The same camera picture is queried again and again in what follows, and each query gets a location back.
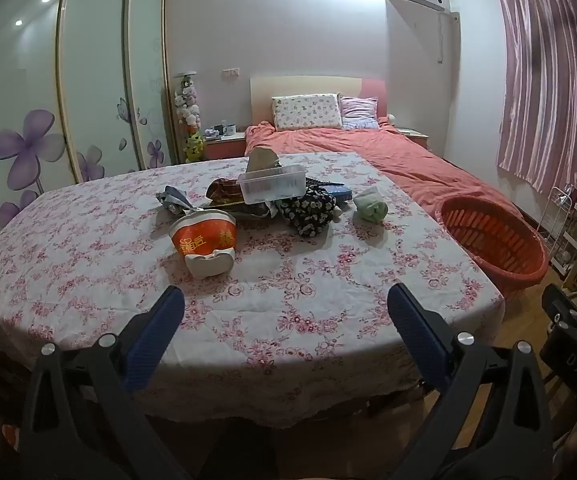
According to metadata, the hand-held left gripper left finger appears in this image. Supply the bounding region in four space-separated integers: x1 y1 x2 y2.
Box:
18 285 189 480

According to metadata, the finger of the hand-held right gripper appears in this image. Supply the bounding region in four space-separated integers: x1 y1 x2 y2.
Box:
541 284 577 338

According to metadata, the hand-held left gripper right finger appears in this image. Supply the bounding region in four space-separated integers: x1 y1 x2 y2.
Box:
387 282 554 480

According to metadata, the orange instant noodle cup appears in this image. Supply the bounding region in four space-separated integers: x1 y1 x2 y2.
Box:
169 210 238 280

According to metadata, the red plastic basket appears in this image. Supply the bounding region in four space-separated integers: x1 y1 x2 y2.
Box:
436 196 550 301

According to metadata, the green sock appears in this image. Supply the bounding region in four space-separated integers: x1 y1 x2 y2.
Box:
353 186 392 223

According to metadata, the grey-blue wrapper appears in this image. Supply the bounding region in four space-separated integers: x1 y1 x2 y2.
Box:
156 186 204 216

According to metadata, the black floral cloth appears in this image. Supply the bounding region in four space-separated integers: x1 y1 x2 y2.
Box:
274 185 338 237

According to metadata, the clear plastic container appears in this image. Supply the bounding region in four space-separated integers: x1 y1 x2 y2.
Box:
236 164 308 205

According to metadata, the pink floral tablecloth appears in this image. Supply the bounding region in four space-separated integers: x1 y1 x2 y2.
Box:
0 151 507 428

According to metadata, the bed with coral duvet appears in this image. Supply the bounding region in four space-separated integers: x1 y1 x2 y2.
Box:
245 121 524 221

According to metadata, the pale wooden nightstand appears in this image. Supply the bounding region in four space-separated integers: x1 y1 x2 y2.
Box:
396 127 430 150

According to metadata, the red-fronted nightstand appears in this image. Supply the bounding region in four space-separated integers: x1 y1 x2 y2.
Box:
203 132 248 161

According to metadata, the pink striped pillow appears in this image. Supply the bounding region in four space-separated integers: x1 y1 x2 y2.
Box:
339 96 380 131

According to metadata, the pink striped curtain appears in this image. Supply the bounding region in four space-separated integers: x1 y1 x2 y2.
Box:
496 0 577 196

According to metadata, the stack of plush toys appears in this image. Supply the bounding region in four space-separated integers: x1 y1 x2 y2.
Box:
173 72 206 163

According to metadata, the white floral pillow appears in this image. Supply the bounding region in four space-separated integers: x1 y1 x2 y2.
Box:
271 93 343 132

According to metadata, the beige and pink headboard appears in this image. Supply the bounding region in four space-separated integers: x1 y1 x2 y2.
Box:
250 76 388 126

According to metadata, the wardrobe with purple flower doors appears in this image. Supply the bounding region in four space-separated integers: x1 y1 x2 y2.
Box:
0 0 178 261

